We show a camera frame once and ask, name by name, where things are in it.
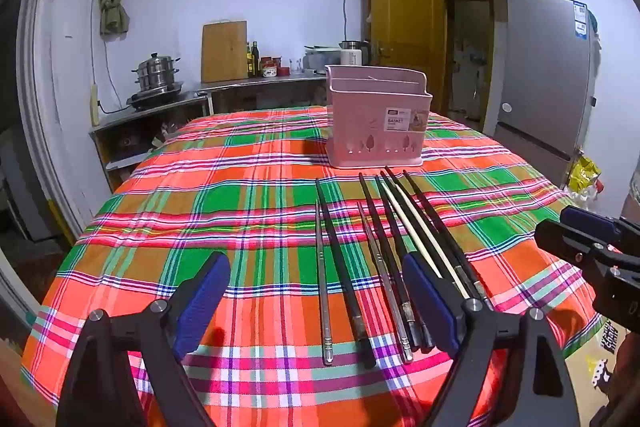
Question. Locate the jar with red lid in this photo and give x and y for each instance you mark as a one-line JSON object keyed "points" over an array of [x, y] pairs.
{"points": [[268, 68]]}

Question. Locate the white kitchen appliance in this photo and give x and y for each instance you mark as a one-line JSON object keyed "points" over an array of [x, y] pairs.
{"points": [[320, 59]]}

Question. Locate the plaid tablecloth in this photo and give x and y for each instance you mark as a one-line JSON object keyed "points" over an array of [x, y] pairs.
{"points": [[225, 207]]}

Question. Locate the grey refrigerator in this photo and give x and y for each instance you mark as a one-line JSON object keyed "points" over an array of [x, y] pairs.
{"points": [[545, 72]]}

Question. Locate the yellow plastic bag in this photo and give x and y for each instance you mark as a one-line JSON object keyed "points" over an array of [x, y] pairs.
{"points": [[585, 172]]}

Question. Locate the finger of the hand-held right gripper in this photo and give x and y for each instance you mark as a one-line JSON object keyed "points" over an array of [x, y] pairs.
{"points": [[565, 239], [590, 221]]}

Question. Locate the white arched door frame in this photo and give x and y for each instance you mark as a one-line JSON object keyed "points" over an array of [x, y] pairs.
{"points": [[45, 107]]}

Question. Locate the yellow wooden door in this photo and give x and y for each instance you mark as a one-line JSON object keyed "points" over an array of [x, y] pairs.
{"points": [[400, 22]]}

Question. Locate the steel steamer pot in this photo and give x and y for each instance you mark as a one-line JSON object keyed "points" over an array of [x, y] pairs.
{"points": [[156, 74]]}

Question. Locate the clear glass cup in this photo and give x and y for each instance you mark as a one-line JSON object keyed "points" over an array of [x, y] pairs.
{"points": [[296, 64]]}

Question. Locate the low steel shelf unit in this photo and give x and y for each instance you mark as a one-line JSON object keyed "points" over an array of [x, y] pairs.
{"points": [[150, 117]]}

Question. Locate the printed cardboard box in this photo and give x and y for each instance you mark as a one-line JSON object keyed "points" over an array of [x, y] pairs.
{"points": [[595, 357]]}

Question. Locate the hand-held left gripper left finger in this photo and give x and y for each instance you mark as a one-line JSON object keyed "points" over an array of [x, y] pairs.
{"points": [[200, 294]]}

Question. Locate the beige power strip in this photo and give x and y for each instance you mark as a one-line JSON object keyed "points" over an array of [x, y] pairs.
{"points": [[94, 104]]}

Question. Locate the white electric kettle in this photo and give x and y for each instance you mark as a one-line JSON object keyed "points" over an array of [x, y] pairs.
{"points": [[352, 54]]}

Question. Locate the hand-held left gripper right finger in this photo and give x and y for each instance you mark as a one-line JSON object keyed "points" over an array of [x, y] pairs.
{"points": [[430, 302]]}

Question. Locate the white wall switch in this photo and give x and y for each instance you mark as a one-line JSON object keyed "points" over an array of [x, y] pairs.
{"points": [[68, 30]]}

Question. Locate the black induction cooktop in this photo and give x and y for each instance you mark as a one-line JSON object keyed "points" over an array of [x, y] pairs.
{"points": [[150, 99]]}

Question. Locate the dark oil bottle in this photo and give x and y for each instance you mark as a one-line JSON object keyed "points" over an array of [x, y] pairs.
{"points": [[249, 62], [255, 59]]}

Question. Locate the pink plastic utensil basket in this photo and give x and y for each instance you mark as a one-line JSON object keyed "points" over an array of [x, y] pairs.
{"points": [[360, 127]]}

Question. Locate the wooden cutting board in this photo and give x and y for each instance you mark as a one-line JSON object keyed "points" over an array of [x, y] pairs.
{"points": [[225, 52]]}

